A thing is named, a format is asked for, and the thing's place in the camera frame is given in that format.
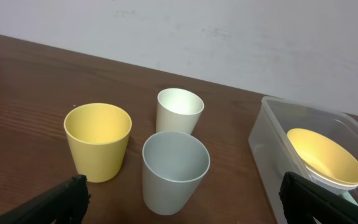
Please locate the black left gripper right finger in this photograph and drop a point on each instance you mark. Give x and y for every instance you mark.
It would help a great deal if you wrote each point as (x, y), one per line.
(308, 203)

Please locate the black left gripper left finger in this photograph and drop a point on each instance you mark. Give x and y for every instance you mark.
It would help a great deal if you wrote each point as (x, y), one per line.
(64, 203)

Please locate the yellow plastic cup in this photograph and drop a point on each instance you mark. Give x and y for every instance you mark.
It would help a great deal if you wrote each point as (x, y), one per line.
(97, 135)

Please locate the pale green spoon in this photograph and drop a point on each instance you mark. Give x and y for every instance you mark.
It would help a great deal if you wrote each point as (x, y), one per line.
(347, 196)

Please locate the white plastic bowl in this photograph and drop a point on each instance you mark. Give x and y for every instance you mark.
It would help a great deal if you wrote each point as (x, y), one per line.
(329, 185)

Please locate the white plastic cup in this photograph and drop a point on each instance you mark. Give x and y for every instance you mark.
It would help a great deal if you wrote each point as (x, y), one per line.
(178, 110)

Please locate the yellow plastic bowl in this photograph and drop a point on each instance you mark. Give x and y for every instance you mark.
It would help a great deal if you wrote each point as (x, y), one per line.
(324, 157)

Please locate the grey plastic cup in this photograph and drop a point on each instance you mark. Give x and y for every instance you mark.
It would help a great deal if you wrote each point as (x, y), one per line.
(173, 165)

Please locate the clear plastic container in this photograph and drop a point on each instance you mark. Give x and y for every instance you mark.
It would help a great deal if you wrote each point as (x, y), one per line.
(274, 153)

